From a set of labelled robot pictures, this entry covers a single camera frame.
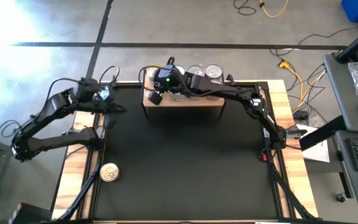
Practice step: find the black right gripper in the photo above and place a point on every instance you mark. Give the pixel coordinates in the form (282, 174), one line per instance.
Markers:
(169, 82)

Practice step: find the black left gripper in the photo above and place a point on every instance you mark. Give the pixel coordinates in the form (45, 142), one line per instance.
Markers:
(99, 106)

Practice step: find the teal skipjack tuna can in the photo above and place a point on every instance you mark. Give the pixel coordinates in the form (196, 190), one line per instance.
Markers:
(195, 70)

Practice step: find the blue Wild Planet can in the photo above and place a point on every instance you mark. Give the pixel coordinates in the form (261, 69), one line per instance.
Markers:
(109, 172)

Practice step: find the red seafood can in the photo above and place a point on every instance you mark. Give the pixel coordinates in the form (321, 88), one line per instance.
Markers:
(213, 98)

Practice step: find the blue white tuna can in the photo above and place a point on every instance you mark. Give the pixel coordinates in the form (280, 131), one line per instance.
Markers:
(213, 71)

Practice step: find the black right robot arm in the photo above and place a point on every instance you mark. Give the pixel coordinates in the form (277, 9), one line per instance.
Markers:
(225, 90)

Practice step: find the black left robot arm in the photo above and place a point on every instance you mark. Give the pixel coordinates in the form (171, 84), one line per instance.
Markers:
(57, 143)

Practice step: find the red emergency stop button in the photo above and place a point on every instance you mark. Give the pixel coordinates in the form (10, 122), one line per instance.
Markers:
(263, 156)

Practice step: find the black box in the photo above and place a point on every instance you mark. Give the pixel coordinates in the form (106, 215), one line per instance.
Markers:
(30, 214)

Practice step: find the black power adapter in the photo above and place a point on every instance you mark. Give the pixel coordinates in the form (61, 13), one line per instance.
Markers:
(300, 115)

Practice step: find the black desk support beam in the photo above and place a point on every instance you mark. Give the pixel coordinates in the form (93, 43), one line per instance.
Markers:
(322, 133)

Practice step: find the white paper sheet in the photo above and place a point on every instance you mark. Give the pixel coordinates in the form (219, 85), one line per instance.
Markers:
(317, 152)

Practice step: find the black monitor pole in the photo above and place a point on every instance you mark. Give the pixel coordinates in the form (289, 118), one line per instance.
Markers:
(356, 43)

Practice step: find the black caster wheel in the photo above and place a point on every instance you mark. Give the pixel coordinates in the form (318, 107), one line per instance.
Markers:
(341, 197)

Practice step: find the grey keyboard desk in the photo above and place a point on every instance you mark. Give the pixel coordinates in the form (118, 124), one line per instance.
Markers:
(350, 186)

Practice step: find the blue plastic bin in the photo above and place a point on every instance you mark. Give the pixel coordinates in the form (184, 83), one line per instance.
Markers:
(353, 11)

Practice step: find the wooden shelf with black frame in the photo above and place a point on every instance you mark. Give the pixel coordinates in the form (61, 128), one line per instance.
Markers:
(166, 103)

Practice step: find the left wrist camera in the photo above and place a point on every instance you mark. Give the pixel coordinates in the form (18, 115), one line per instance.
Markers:
(105, 94)

